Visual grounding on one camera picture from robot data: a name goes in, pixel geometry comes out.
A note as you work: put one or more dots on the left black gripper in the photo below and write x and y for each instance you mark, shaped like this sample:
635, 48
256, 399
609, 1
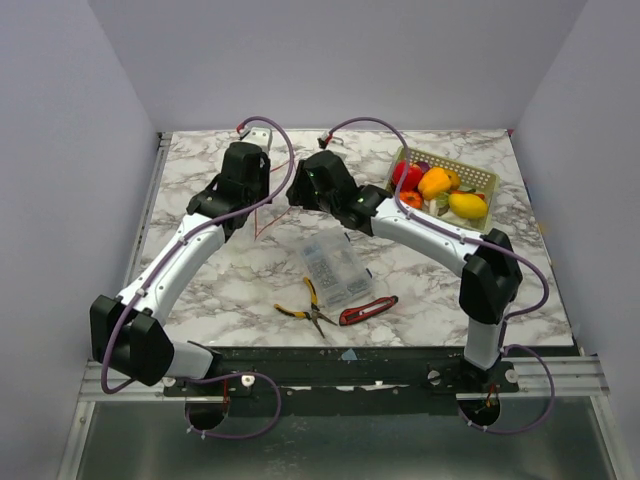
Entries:
264, 173

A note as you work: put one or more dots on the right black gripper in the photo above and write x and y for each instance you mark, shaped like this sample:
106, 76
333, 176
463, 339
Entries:
302, 187

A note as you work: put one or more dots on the clear zip top bag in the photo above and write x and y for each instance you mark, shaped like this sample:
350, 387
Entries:
266, 217

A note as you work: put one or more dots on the yellow toy mango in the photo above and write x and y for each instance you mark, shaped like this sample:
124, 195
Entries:
468, 206

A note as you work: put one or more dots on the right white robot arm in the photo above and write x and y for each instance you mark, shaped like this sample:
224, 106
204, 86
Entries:
490, 275

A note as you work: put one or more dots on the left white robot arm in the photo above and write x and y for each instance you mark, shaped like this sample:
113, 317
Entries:
127, 331

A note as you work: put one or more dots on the clear plastic parts box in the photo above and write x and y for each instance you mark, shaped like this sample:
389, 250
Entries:
333, 266

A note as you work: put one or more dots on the red toy apple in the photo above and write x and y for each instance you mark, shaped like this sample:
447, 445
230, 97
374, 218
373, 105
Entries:
407, 175

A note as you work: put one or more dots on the orange toy pumpkin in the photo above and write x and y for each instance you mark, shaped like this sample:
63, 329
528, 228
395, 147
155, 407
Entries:
412, 199

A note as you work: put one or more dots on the purple toy onion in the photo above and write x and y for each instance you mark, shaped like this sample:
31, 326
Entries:
424, 166

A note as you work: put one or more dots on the yellow toy bell pepper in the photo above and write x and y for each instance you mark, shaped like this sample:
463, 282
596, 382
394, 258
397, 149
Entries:
434, 182

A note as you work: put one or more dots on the red black utility knife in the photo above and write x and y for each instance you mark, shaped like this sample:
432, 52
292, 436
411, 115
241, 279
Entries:
355, 315

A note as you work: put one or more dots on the beige perforated plastic basket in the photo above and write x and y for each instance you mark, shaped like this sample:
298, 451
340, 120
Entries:
472, 179

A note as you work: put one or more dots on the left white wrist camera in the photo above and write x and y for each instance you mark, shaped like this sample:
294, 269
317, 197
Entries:
262, 137

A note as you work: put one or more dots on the yellow handled pliers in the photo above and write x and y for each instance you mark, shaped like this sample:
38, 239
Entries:
312, 314

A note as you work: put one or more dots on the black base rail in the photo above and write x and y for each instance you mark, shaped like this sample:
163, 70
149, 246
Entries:
343, 381

